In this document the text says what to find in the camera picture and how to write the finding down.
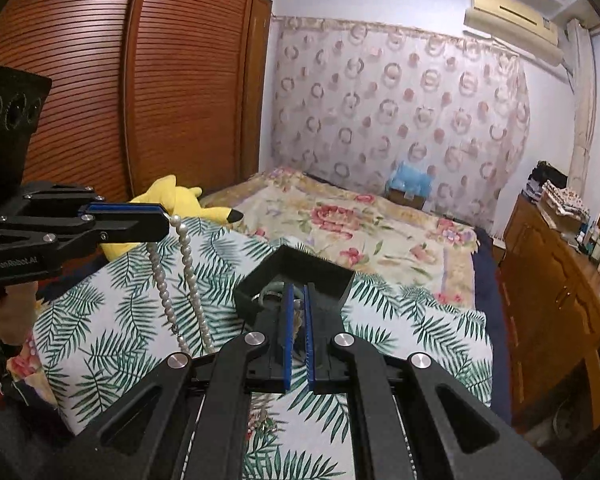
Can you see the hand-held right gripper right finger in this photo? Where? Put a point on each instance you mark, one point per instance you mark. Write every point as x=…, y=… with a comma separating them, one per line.
x=308, y=355

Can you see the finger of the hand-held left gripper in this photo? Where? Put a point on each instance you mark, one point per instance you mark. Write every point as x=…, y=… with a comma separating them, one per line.
x=125, y=230
x=55, y=194

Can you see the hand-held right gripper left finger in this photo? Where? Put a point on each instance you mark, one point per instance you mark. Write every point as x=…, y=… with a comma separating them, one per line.
x=288, y=355

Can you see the pale green bangle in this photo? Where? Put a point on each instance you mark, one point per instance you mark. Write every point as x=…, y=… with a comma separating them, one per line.
x=267, y=294

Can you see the black jewelry box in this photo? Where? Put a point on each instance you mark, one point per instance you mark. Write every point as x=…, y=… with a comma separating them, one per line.
x=305, y=265

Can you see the person's left hand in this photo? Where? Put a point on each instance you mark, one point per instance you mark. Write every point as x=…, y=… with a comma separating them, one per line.
x=17, y=320

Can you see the yellow plush toy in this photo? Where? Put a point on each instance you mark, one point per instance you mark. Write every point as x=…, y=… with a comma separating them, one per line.
x=180, y=200

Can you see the palm leaf print blanket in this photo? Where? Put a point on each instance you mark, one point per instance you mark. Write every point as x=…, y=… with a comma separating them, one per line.
x=120, y=320

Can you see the brown wooden slatted wardrobe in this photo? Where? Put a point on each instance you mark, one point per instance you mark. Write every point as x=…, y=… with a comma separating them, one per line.
x=130, y=70

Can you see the floral quilt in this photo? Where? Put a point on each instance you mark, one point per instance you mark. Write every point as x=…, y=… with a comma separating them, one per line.
x=340, y=225

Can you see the brown cardboard box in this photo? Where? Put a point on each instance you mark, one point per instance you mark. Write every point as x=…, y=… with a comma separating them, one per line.
x=405, y=199

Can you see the bed with dark blue sheet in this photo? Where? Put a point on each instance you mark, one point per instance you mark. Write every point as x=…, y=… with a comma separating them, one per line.
x=492, y=310

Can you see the blue plush toy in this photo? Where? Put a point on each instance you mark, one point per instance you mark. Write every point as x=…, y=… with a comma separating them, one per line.
x=414, y=176

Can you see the brown wooden dresser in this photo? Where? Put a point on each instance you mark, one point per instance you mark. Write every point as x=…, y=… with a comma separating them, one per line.
x=545, y=285

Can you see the patterned beige curtain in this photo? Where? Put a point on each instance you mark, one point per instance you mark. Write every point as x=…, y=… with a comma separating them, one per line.
x=390, y=110

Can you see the dark folded cloth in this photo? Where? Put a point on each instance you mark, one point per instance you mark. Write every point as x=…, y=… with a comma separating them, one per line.
x=547, y=177

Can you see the patterned folded cloth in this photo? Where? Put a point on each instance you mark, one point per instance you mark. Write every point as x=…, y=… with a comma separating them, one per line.
x=567, y=200

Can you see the wrapped air conditioner pipe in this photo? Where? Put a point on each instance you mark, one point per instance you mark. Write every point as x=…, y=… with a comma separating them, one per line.
x=582, y=110

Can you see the beige wall air conditioner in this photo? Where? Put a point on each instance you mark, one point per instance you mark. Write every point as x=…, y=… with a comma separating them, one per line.
x=515, y=22

